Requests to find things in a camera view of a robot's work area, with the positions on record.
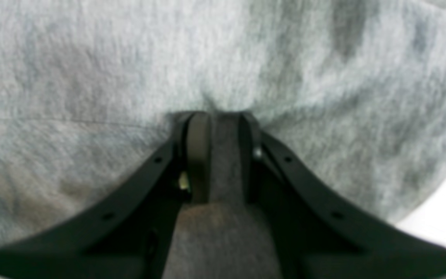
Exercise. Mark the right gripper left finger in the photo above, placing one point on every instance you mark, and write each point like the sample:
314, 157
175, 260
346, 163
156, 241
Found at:
127, 235

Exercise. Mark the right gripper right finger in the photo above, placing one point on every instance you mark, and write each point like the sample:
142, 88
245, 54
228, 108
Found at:
317, 234

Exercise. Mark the grey t-shirt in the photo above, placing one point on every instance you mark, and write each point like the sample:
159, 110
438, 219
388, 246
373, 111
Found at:
90, 88

